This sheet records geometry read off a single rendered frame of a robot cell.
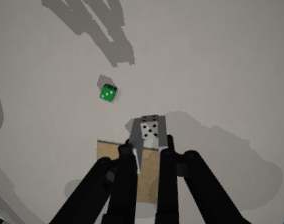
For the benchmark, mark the white die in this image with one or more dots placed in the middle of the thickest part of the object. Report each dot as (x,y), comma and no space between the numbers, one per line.
(149,126)

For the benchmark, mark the green die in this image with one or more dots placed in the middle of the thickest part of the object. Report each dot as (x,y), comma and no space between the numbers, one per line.
(108,92)

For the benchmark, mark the tan square mat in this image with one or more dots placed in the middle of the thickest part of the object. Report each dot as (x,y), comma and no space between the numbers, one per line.
(147,190)

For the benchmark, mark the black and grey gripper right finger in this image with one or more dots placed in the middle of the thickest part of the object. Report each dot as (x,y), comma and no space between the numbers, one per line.
(213,202)

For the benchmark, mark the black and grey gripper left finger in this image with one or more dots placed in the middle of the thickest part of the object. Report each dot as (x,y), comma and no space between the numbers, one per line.
(88,199)

